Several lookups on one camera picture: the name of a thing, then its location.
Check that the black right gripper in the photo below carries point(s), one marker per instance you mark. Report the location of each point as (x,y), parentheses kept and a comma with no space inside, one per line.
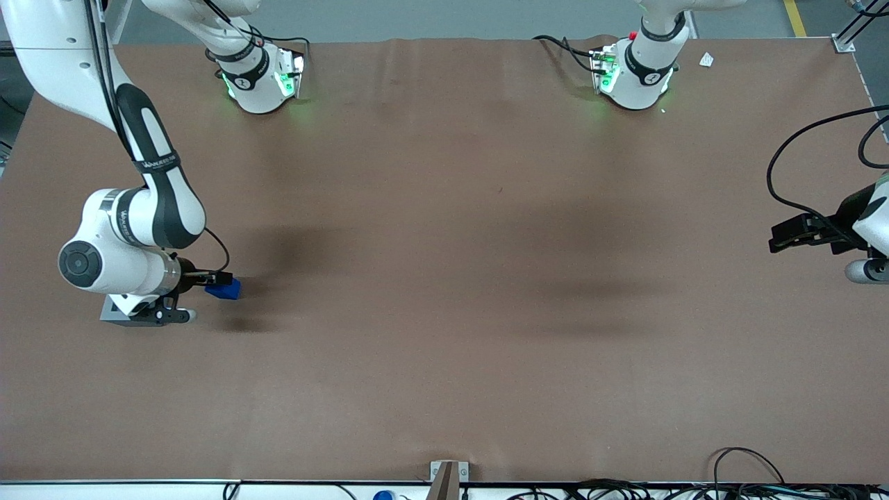
(187,277)

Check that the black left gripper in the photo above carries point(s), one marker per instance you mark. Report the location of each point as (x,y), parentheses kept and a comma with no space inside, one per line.
(846,211)

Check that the blue plastic block part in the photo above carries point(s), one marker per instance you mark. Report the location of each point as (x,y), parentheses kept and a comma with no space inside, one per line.
(226,292)

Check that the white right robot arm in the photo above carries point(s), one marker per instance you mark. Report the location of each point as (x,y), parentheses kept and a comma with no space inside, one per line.
(156,212)

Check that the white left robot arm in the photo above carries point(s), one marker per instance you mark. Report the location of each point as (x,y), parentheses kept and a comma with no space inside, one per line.
(642,80)

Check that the gray square socket base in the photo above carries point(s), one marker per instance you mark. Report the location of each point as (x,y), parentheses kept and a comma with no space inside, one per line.
(111,316)

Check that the white paper scrap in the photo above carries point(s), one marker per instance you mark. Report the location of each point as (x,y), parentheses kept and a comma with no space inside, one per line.
(706,60)

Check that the yellow floor tape strip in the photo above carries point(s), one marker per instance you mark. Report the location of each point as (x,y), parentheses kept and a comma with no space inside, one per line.
(795,17)

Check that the brown paper table cover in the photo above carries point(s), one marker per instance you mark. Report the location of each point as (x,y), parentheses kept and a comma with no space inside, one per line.
(444,347)

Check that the blue round cap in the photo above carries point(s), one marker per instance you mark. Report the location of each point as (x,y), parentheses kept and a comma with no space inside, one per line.
(383,496)

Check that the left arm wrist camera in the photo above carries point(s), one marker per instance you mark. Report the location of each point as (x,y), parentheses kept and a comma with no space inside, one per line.
(865,271)

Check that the aluminium frame post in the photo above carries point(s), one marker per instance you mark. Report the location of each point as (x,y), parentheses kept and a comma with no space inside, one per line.
(851,31)

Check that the metal bracket with brown post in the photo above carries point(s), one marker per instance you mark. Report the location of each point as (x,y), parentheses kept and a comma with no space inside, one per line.
(448,473)

